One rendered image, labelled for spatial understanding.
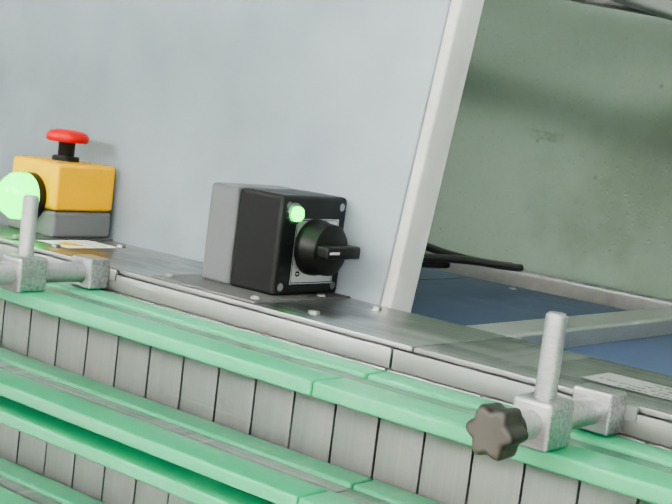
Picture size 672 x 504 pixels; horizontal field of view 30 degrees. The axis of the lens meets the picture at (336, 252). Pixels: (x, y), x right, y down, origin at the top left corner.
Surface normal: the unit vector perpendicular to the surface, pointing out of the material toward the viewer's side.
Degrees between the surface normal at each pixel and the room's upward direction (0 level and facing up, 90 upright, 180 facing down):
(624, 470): 90
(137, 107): 0
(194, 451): 90
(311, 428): 0
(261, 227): 0
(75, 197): 90
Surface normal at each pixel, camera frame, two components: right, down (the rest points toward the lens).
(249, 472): 0.12, -0.99
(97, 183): 0.76, 0.16
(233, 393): -0.63, 0.00
